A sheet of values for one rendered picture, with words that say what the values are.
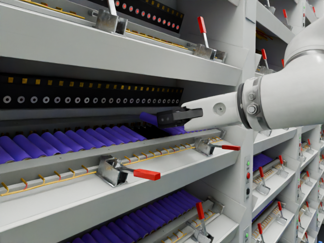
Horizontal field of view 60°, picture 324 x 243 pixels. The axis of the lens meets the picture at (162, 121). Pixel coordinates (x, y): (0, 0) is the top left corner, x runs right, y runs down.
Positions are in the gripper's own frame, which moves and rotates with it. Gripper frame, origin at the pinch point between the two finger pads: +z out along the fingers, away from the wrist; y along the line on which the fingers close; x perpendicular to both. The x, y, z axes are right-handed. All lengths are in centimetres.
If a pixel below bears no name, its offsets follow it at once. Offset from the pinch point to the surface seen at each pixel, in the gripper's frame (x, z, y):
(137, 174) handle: -7.0, -6.4, -18.1
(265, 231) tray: -46, 8, 65
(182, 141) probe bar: -4.9, 0.9, 4.4
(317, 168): -41, 2, 165
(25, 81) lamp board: 8.1, 9.4, -22.5
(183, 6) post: 32.3, 7.6, 25.2
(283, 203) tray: -44, 7, 93
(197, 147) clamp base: -6.6, -0.2, 8.3
